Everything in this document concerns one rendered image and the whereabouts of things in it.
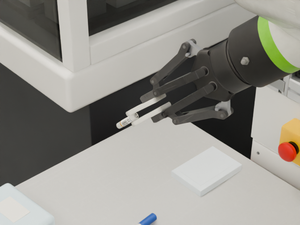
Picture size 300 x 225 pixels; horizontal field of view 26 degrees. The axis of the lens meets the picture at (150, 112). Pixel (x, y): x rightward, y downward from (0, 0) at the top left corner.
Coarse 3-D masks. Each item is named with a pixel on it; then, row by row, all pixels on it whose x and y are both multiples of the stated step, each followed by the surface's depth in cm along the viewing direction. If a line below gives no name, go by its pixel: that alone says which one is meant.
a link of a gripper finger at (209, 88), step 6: (210, 84) 94; (198, 90) 96; (204, 90) 95; (210, 90) 94; (192, 96) 98; (198, 96) 96; (180, 102) 99; (186, 102) 99; (192, 102) 98; (168, 108) 101; (174, 108) 100; (180, 108) 100; (162, 114) 101; (168, 114) 101
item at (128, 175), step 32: (128, 128) 152; (160, 128) 152; (192, 128) 152; (96, 160) 143; (128, 160) 143; (160, 160) 143; (32, 192) 134; (64, 192) 134; (96, 192) 134; (128, 192) 134; (160, 192) 134; (192, 192) 134; (224, 192) 134; (256, 192) 134; (288, 192) 134; (64, 224) 127; (96, 224) 127; (128, 224) 127; (160, 224) 127; (192, 224) 127; (224, 224) 127; (256, 224) 127; (288, 224) 127
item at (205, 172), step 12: (204, 156) 141; (216, 156) 141; (228, 156) 141; (180, 168) 138; (192, 168) 138; (204, 168) 138; (216, 168) 138; (228, 168) 138; (240, 168) 139; (180, 180) 136; (192, 180) 135; (204, 180) 135; (216, 180) 135; (204, 192) 134
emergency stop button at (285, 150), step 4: (280, 144) 127; (284, 144) 126; (288, 144) 126; (280, 148) 127; (284, 148) 126; (288, 148) 125; (292, 148) 125; (280, 152) 127; (284, 152) 126; (288, 152) 125; (292, 152) 125; (280, 156) 128; (284, 156) 127; (288, 156) 126; (292, 156) 125; (284, 160) 127; (288, 160) 126; (292, 160) 126
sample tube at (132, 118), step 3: (132, 114) 107; (135, 114) 107; (126, 117) 108; (129, 117) 107; (132, 117) 107; (135, 117) 106; (123, 120) 108; (126, 120) 108; (129, 120) 107; (132, 120) 107; (117, 123) 109; (120, 123) 109; (123, 123) 108; (126, 123) 108; (117, 126) 109; (120, 126) 109; (123, 126) 109
